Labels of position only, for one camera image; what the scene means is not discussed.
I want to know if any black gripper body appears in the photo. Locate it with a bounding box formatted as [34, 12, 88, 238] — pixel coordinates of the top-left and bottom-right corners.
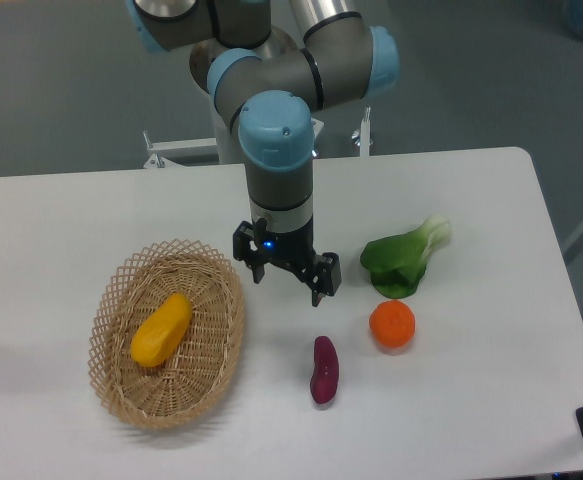
[264, 218, 316, 280]

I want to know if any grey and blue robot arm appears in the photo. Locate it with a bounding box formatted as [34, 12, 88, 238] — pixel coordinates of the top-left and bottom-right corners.
[127, 1, 399, 303]

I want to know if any oval woven wicker basket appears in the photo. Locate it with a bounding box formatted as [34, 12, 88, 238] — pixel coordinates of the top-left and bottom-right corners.
[88, 240, 245, 429]

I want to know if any purple sweet potato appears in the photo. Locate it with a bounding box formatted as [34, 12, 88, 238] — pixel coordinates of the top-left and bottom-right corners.
[310, 336, 339, 405]

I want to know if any orange round fruit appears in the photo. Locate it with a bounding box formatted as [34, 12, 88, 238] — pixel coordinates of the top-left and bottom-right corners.
[369, 300, 416, 349]

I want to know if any yellow mango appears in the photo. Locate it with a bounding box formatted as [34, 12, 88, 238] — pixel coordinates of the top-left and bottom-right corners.
[130, 293, 192, 368]

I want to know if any green bok choy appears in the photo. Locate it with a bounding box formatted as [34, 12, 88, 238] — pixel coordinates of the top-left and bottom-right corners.
[359, 214, 452, 299]

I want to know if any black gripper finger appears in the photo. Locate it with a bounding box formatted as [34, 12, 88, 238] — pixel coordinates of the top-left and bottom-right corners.
[299, 252, 341, 307]
[232, 220, 267, 284]

